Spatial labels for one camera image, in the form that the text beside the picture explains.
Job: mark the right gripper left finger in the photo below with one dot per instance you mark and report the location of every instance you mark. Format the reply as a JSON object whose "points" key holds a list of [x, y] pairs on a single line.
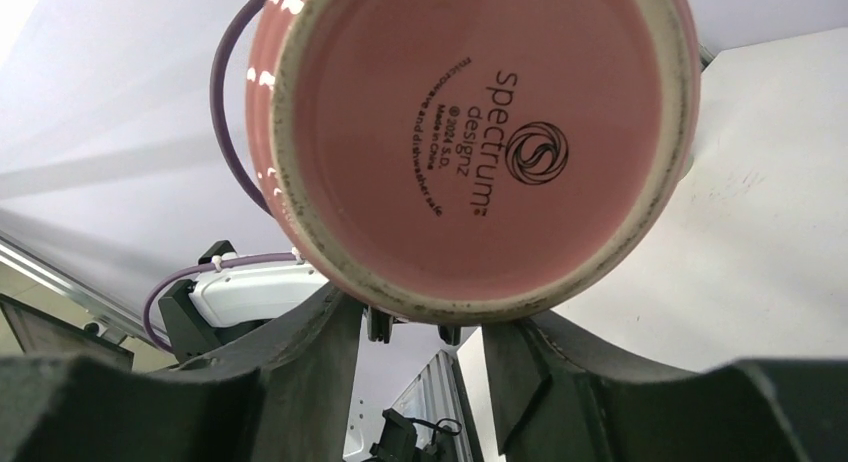
{"points": [[279, 393]]}

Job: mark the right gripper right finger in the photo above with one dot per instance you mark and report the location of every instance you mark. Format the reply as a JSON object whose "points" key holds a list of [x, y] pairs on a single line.
{"points": [[560, 393]]}

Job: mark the pink mug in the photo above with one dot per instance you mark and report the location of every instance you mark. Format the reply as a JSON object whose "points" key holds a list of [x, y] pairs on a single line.
{"points": [[469, 161]]}

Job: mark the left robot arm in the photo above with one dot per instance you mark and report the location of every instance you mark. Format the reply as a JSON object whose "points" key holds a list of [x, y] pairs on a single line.
{"points": [[223, 297]]}

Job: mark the left aluminium frame post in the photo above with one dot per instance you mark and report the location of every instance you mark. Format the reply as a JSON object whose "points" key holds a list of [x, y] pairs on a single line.
{"points": [[24, 260]]}

